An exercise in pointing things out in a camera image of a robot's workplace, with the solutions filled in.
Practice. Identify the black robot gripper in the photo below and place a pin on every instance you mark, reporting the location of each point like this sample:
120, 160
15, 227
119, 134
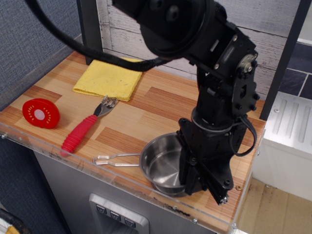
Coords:
205, 157

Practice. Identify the stainless steel pot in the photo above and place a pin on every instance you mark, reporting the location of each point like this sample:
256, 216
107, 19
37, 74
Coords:
158, 162

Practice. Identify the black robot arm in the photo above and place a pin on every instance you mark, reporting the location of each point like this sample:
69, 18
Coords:
198, 31

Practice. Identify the clear acrylic front guard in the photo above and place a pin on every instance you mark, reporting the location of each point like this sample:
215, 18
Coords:
195, 215

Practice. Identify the silver dispenser button panel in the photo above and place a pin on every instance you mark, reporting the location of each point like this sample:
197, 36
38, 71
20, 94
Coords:
112, 218

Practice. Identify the white toy sink unit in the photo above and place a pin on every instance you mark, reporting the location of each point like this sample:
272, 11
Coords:
284, 155

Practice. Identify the grey toy fridge cabinet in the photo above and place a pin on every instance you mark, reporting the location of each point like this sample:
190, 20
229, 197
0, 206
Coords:
72, 186

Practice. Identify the yellow cloth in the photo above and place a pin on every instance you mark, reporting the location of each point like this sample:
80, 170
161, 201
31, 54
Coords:
103, 79

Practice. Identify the red toy tomato slice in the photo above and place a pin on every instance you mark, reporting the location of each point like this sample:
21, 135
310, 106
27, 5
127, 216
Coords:
41, 113

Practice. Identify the yellow object bottom left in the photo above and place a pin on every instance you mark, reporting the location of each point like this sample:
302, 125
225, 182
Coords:
12, 230

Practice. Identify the red handled metal fork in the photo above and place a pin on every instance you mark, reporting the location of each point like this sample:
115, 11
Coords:
73, 140

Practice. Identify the right black vertical post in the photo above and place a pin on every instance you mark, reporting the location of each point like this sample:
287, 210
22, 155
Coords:
295, 30

